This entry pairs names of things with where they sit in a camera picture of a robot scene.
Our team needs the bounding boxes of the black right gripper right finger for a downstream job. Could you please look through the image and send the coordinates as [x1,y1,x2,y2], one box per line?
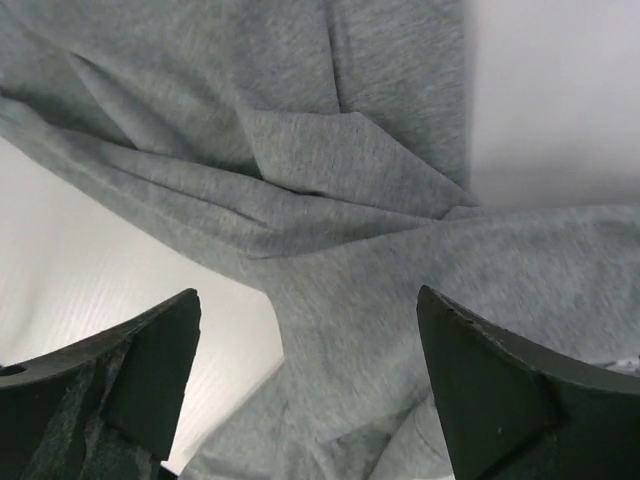
[417,286,639,480]

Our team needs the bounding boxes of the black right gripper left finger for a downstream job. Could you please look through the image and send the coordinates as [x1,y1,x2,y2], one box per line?
[1,289,201,479]

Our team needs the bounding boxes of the grey t shirt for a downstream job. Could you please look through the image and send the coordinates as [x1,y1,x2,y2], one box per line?
[1,1,639,479]

